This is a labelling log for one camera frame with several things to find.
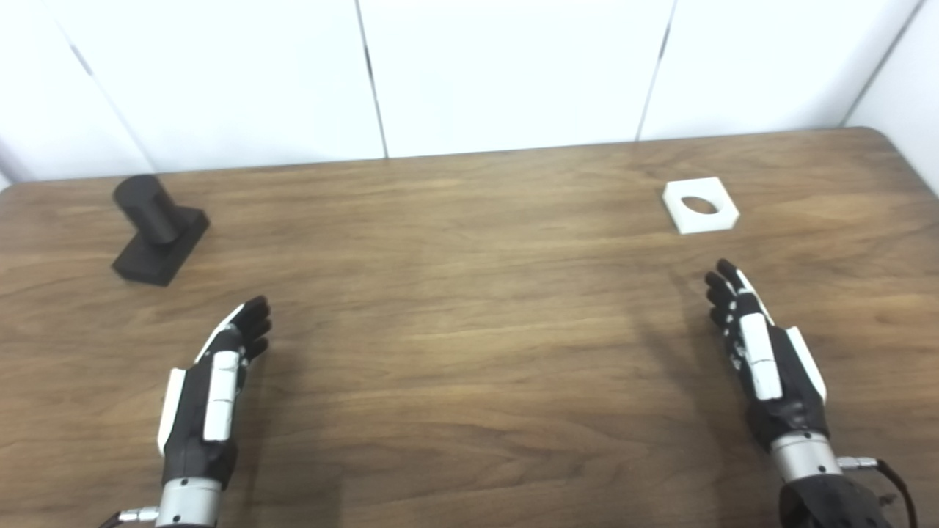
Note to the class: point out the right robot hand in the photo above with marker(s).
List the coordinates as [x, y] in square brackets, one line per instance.
[763, 359]

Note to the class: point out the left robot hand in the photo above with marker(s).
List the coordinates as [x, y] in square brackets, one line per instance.
[220, 396]

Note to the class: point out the white square piece with hole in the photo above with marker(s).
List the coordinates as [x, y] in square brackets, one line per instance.
[715, 221]

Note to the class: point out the black peg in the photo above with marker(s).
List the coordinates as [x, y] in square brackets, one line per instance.
[158, 220]

